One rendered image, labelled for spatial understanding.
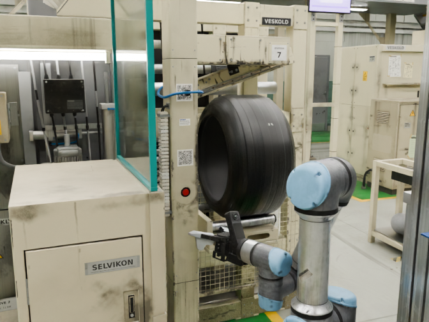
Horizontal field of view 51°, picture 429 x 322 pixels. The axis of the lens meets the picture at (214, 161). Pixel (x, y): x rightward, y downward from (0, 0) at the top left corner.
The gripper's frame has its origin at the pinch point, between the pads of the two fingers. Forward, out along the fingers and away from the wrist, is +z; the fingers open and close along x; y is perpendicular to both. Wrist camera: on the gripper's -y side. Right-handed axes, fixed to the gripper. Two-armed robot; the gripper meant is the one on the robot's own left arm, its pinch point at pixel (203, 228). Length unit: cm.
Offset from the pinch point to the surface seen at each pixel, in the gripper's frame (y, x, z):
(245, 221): 8, 52, 25
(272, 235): 15, 64, 18
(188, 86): -51, 23, 42
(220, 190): 0, 66, 56
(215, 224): 10, 38, 31
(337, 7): -187, 392, 199
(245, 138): -31, 37, 18
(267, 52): -75, 80, 46
